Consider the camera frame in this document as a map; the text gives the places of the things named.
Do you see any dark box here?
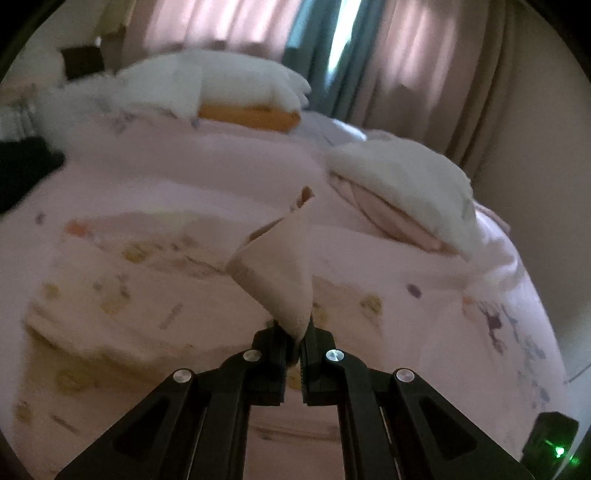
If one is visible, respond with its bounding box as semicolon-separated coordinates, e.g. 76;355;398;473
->
60;44;116;82

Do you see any pink pillow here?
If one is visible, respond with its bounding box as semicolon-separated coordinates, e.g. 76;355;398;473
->
329;174;459;256

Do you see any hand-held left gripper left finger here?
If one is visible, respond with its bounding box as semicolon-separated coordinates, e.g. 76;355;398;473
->
55;322;289;480

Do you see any orange pillow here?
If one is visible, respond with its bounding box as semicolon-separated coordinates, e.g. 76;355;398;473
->
198;103;302;135

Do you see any dark navy cloth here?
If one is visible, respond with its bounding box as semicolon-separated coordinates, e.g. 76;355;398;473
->
0;137;66;216

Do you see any cream cartoon printed garment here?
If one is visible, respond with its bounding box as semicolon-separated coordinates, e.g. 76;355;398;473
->
25;185;386;374

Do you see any teal curtain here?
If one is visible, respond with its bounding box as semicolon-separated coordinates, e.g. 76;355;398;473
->
281;0;385;121

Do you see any pink printed bed sheet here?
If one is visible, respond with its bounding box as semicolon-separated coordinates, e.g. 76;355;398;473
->
0;105;570;480

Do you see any pink curtain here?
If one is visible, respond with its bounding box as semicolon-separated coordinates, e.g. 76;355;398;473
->
346;0;523;177
124;0;302;62

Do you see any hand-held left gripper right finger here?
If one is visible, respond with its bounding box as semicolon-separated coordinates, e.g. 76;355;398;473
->
299;318;533;480

